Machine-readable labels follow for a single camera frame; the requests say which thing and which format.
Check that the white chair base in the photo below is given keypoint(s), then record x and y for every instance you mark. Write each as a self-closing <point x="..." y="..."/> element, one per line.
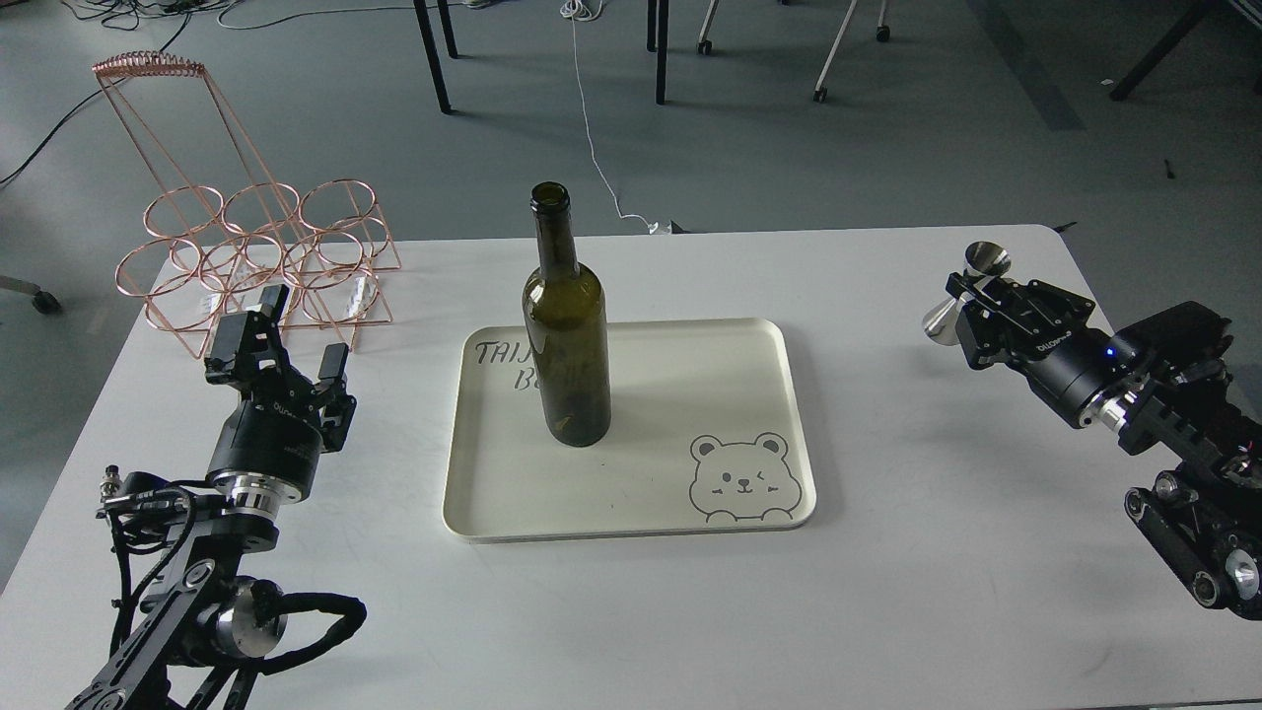
<point x="811" y="53"/>

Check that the black table leg right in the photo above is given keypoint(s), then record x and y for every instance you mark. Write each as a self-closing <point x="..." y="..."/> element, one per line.
<point x="657" y="20"/>

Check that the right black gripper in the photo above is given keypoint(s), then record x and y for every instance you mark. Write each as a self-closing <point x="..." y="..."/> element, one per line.
<point x="1005" y="318"/>

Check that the black table leg left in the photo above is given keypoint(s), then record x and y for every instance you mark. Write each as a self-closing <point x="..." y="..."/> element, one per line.
<point x="435" y="25"/>

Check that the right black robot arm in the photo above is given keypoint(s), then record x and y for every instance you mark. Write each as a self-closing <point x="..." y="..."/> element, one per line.
<point x="1162" y="381"/>

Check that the dark furniture leg right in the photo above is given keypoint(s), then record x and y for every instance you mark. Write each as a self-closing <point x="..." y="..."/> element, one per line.
<point x="1184" y="25"/>

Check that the chair caster at left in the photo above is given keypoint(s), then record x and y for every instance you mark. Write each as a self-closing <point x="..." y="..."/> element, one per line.
<point x="42" y="301"/>

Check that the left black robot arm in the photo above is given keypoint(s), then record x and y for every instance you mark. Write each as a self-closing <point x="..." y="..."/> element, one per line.
<point x="179" y="544"/>

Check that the cream bear tray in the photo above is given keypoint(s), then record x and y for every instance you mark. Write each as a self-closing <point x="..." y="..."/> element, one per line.
<point x="706" y="437"/>

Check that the steel jigger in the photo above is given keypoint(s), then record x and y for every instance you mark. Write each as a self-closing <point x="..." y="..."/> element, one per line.
<point x="983" y="262"/>

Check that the rose gold wire wine rack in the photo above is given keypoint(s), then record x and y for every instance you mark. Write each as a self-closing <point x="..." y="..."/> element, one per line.
<point x="211" y="250"/>

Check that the dark green wine bottle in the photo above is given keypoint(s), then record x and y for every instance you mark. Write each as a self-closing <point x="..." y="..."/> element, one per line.
<point x="564" y="310"/>

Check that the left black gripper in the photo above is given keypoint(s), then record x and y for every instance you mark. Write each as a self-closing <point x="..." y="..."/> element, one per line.
<point x="279" y="442"/>

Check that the black table leg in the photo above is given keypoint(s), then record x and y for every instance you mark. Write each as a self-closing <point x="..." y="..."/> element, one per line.
<point x="657" y="20"/>
<point x="435" y="25"/>

